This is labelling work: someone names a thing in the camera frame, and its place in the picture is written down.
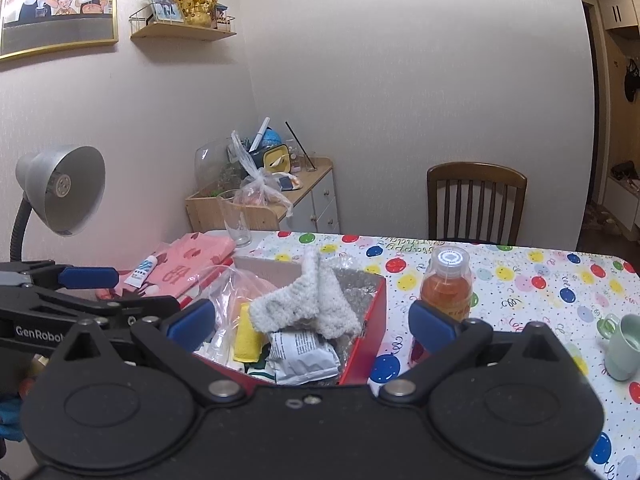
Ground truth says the small blue globe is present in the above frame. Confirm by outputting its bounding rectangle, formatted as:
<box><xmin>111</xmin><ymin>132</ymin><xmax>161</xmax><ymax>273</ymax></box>
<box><xmin>259</xmin><ymin>128</ymin><xmax>284</xmax><ymax>154</ymax></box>

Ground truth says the yellow cloth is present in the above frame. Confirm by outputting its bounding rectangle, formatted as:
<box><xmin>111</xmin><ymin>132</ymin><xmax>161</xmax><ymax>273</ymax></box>
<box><xmin>232</xmin><ymin>302</ymin><xmax>266</xmax><ymax>364</ymax></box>

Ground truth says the small dark box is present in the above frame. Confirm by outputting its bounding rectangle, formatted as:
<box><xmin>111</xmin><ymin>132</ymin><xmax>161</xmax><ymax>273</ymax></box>
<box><xmin>213</xmin><ymin>3</ymin><xmax>236</xmax><ymax>30</ymax></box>

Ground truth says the yellow tissue box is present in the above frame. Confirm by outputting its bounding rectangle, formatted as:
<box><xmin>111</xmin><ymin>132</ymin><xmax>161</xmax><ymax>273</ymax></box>
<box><xmin>248</xmin><ymin>143</ymin><xmax>295</xmax><ymax>171</ymax></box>

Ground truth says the black hanging bag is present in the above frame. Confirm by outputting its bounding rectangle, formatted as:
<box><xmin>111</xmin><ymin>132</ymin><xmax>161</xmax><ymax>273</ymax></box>
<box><xmin>623</xmin><ymin>58</ymin><xmax>640</xmax><ymax>104</ymax></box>

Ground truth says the white toothpaste tube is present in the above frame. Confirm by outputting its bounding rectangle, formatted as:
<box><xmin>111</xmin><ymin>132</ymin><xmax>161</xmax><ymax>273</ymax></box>
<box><xmin>124</xmin><ymin>254</ymin><xmax>160</xmax><ymax>289</ymax></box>

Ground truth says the thin black stick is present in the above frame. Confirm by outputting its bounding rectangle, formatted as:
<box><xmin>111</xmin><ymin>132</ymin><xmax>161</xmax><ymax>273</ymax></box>
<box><xmin>284</xmin><ymin>120</ymin><xmax>317</xmax><ymax>171</ymax></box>

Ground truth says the clear plastic bag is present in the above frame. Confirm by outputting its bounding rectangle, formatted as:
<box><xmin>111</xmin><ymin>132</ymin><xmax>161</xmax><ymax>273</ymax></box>
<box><xmin>230</xmin><ymin>130</ymin><xmax>294</xmax><ymax>219</ymax></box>
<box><xmin>199</xmin><ymin>264</ymin><xmax>282</xmax><ymax>362</ymax></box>

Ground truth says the balloon print tablecloth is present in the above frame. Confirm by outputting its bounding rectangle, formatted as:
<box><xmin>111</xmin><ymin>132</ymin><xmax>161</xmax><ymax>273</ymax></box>
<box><xmin>244</xmin><ymin>229</ymin><xmax>640</xmax><ymax>480</ymax></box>

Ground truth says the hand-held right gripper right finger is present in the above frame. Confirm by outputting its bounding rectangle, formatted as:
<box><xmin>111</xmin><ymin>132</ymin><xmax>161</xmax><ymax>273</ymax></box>
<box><xmin>377</xmin><ymin>299</ymin><xmax>577</xmax><ymax>407</ymax></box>

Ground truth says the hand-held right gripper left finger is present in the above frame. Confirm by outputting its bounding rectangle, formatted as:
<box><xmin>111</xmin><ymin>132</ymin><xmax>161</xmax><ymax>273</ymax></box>
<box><xmin>45</xmin><ymin>299</ymin><xmax>247</xmax><ymax>408</ymax></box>

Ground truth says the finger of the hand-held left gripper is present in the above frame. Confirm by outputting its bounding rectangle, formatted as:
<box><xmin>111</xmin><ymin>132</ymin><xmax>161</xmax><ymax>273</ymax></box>
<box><xmin>0</xmin><ymin>259</ymin><xmax>120</xmax><ymax>292</ymax></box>
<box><xmin>0</xmin><ymin>284</ymin><xmax>182</xmax><ymax>335</ymax></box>

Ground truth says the amber tea bottle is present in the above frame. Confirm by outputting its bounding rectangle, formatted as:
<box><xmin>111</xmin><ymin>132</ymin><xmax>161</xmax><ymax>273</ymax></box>
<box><xmin>409</xmin><ymin>245</ymin><xmax>474</xmax><ymax>367</ymax></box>

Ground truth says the tied clear plastic bag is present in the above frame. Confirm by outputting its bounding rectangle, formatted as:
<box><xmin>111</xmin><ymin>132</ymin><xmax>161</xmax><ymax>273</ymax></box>
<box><xmin>230</xmin><ymin>130</ymin><xmax>294</xmax><ymax>219</ymax></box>

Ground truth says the pale green mug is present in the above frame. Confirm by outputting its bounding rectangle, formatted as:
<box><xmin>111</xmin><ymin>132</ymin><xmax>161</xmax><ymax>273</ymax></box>
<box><xmin>597</xmin><ymin>313</ymin><xmax>640</xmax><ymax>382</ymax></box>

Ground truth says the dark brown bag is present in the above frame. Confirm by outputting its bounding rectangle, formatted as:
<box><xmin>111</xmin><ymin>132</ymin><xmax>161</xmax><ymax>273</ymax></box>
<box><xmin>610</xmin><ymin>159</ymin><xmax>639</xmax><ymax>181</ymax></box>

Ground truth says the clear glass dome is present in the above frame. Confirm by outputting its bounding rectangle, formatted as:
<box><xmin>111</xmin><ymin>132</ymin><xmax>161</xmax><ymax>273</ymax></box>
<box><xmin>193</xmin><ymin>137</ymin><xmax>236</xmax><ymax>197</ymax></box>

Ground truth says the clear drinking glass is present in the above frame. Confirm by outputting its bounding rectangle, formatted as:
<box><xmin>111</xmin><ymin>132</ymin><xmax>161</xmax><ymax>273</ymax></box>
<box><xmin>217</xmin><ymin>188</ymin><xmax>254</xmax><ymax>249</ymax></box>

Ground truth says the wooden wall shelf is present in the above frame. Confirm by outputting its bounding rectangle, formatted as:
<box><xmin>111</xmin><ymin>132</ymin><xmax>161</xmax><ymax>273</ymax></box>
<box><xmin>128</xmin><ymin>2</ymin><xmax>238</xmax><ymax>42</ymax></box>

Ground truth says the silver foil packet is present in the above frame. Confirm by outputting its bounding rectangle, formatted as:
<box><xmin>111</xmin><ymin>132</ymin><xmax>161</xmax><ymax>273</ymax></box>
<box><xmin>267</xmin><ymin>329</ymin><xmax>342</xmax><ymax>387</ymax></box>

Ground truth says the patterned doormat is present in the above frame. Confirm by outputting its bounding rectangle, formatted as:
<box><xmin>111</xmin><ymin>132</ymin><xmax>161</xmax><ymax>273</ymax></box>
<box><xmin>582</xmin><ymin>204</ymin><xmax>627</xmax><ymax>234</ymax></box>

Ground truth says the grey desk lamp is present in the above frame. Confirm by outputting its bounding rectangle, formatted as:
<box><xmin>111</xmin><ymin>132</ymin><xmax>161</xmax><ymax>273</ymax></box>
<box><xmin>9</xmin><ymin>144</ymin><xmax>107</xmax><ymax>264</ymax></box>

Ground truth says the gold ornament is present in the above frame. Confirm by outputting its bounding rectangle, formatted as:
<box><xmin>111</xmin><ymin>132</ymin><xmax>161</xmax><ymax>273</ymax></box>
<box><xmin>173</xmin><ymin>0</ymin><xmax>221</xmax><ymax>27</ymax></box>

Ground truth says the clear bubble wrap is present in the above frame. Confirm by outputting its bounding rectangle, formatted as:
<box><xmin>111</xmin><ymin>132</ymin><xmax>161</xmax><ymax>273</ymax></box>
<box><xmin>324</xmin><ymin>254</ymin><xmax>384</xmax><ymax>322</ymax></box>

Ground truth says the wall poster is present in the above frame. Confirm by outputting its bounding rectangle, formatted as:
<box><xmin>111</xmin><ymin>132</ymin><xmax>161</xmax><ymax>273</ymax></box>
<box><xmin>0</xmin><ymin>0</ymin><xmax>120</xmax><ymax>61</ymax></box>

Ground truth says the red cardboard box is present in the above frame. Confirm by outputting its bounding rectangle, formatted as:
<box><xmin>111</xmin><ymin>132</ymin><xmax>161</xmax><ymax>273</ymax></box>
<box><xmin>192</xmin><ymin>255</ymin><xmax>389</xmax><ymax>387</ymax></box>

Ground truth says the pink printed bag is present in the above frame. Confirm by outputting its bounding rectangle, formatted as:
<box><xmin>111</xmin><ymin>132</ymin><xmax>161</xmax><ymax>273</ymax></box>
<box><xmin>112</xmin><ymin>232</ymin><xmax>237</xmax><ymax>307</ymax></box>

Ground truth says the grey fuzzy cloth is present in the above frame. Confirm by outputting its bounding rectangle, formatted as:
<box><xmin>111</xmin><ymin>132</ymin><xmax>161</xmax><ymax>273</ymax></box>
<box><xmin>248</xmin><ymin>248</ymin><xmax>362</xmax><ymax>340</ymax></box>

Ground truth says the wooden side cabinet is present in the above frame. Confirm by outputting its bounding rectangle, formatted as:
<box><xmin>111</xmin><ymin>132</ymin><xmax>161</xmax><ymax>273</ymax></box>
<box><xmin>184</xmin><ymin>156</ymin><xmax>341</xmax><ymax>235</ymax></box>

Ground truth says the brown wooden chair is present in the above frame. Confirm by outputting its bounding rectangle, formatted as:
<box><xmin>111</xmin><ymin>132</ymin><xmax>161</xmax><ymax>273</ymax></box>
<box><xmin>426</xmin><ymin>161</ymin><xmax>529</xmax><ymax>246</ymax></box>

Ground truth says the white upper cabinet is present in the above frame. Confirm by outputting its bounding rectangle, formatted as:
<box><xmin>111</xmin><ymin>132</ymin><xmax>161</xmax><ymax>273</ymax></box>
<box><xmin>594</xmin><ymin>0</ymin><xmax>640</xmax><ymax>36</ymax></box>

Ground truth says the small photo frame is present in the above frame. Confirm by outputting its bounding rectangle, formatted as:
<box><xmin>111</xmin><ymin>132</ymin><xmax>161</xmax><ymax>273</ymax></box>
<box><xmin>143</xmin><ymin>0</ymin><xmax>182</xmax><ymax>24</ymax></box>

